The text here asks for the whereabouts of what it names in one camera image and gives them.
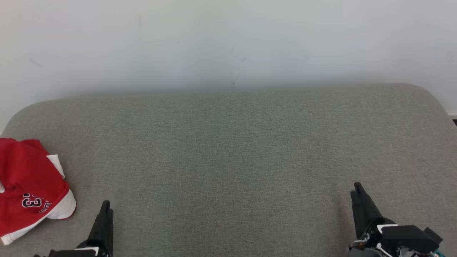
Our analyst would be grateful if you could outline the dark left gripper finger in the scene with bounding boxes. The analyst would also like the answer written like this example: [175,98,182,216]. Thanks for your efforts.
[87,201,108,247]
[101,201,114,256]

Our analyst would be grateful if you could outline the red shorts with white bands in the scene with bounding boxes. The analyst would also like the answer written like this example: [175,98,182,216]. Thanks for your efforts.
[0,178,77,246]

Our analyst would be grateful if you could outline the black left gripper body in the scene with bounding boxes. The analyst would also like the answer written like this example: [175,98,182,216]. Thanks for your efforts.
[34,240,112,257]

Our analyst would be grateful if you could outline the grey fabric sofa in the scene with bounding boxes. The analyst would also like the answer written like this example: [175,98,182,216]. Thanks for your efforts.
[0,83,457,257]

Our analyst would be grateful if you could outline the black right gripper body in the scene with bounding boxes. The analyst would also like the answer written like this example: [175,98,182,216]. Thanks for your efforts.
[348,217,397,250]

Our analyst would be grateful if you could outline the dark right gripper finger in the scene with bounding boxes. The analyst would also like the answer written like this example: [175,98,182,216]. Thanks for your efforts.
[354,182,385,231]
[350,191,365,239]

